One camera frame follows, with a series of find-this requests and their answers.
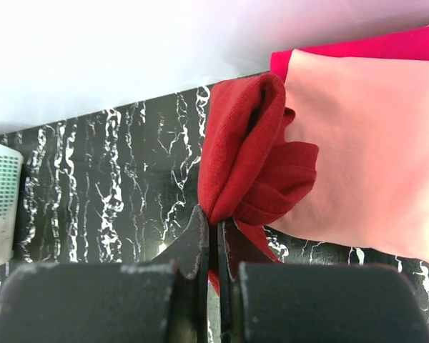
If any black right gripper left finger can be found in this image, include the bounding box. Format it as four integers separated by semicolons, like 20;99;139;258
0;206;209;342

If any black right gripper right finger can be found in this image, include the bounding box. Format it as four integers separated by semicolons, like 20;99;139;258
217;219;429;342

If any dark red t shirt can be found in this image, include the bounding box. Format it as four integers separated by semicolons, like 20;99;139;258
197;72;320;296

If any white plastic laundry basket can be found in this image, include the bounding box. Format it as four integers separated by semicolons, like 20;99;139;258
0;145;24;266

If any folded salmon t shirt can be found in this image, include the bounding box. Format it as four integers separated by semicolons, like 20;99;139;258
272;50;429;263

